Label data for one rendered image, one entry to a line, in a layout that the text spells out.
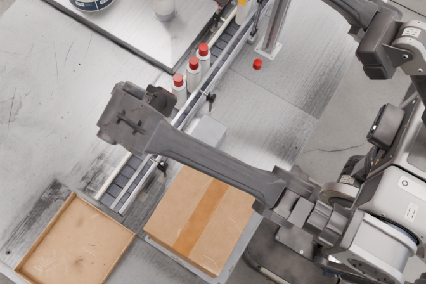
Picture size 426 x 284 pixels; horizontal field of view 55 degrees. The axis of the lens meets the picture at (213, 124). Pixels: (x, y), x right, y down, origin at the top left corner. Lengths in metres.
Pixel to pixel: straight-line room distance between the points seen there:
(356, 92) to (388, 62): 2.00
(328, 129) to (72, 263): 1.66
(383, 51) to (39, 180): 1.23
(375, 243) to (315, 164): 1.65
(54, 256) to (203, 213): 0.57
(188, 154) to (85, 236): 0.86
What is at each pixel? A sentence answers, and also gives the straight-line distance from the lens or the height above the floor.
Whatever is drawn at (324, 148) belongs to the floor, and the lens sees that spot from 2.52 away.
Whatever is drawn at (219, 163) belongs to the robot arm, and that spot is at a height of 1.58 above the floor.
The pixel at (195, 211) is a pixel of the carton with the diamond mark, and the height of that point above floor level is 1.12.
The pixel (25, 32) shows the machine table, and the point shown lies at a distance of 1.87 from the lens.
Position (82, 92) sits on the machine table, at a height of 0.83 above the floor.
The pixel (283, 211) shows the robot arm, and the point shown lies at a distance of 0.85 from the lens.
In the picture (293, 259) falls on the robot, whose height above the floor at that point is 0.24.
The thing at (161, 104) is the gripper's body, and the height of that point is 1.18.
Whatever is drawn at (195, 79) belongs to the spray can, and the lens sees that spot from 1.45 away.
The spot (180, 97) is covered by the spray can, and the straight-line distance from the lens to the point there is 1.43.
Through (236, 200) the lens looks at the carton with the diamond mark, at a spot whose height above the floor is 1.12.
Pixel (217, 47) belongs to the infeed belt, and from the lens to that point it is 1.65.
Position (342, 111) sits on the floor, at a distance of 2.64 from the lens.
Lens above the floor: 2.28
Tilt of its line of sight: 68 degrees down
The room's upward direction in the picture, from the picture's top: 7 degrees clockwise
